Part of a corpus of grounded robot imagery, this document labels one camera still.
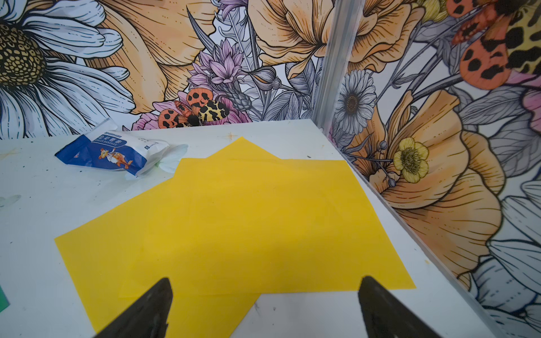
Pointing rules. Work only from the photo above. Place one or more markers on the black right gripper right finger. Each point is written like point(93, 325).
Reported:
point(386, 316)

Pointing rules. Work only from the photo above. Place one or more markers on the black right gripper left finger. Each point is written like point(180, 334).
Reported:
point(147, 317)

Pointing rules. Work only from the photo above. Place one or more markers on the yellow paper sheet top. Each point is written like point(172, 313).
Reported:
point(264, 227)

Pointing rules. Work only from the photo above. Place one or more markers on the green paper sheet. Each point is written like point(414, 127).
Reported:
point(4, 303)

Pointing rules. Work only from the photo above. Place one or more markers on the blue white snack packet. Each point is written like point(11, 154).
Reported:
point(108, 148)

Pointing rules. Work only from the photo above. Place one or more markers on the aluminium corner post right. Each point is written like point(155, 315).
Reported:
point(346, 20)

